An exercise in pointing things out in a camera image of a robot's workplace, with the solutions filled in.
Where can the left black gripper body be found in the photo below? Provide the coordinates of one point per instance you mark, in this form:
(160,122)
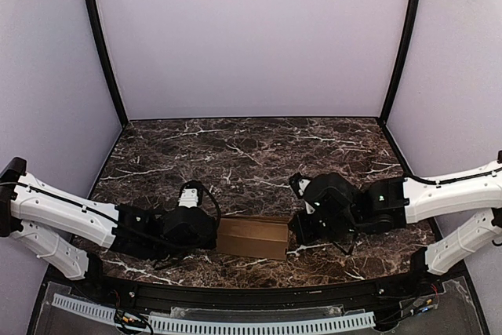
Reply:
(212,234)

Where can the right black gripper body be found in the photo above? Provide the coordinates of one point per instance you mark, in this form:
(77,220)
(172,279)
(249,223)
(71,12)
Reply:
(296,227)

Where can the brown cardboard paper box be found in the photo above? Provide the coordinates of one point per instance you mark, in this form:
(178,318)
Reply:
(249,236)

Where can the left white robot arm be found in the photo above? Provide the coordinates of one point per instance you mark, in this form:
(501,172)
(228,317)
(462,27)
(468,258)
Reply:
(35,213)

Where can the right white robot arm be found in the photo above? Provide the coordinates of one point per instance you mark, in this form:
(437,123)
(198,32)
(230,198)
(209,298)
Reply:
(335,208)

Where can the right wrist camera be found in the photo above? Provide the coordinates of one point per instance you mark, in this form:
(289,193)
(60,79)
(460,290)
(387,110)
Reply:
(298,184)

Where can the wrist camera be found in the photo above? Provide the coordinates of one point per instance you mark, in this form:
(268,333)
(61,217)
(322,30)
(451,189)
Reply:
(298,184)
(191,194)

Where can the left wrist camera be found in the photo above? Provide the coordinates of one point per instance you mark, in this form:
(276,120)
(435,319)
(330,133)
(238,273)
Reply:
(191,194)

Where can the black front rail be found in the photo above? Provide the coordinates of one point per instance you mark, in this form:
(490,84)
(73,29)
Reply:
(313,277)

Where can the right black frame post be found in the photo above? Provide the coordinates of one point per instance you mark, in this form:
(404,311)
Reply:
(400,60)

